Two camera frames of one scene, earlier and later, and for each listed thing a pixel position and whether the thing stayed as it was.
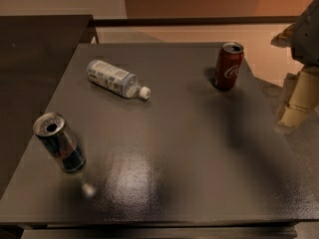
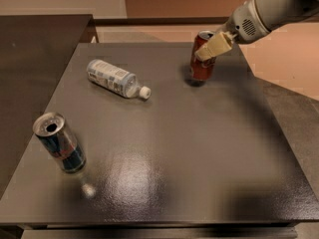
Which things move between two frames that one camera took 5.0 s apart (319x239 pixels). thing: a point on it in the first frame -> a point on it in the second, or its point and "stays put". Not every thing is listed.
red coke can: [228, 65] -> [202, 70]
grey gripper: [306, 39] -> [245, 21]
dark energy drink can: [52, 129] stays put
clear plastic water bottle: [111, 77] stays put
